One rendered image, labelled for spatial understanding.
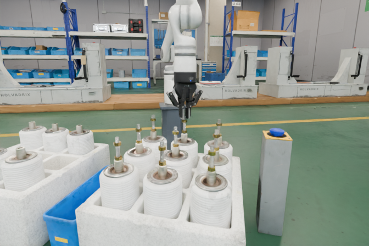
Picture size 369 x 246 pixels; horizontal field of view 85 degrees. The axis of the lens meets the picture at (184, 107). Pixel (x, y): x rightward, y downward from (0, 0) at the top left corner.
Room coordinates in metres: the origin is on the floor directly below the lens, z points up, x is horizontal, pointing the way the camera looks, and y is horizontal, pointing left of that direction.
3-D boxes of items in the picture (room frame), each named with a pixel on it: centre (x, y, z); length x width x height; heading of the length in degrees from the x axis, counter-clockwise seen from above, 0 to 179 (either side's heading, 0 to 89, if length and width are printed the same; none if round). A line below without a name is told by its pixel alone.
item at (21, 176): (0.55, 0.48, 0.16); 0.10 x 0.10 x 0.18
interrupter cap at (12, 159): (0.55, 0.48, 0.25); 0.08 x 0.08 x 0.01
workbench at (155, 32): (6.32, 0.25, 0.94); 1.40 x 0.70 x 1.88; 99
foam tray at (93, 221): (0.56, 0.03, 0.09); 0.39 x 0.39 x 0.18; 77
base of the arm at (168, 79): (1.16, 0.07, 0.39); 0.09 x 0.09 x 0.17; 9
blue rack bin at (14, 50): (4.93, 3.83, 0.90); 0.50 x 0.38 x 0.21; 10
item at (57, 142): (0.81, 0.54, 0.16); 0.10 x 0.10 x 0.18
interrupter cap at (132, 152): (0.59, 0.14, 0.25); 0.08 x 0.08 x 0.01
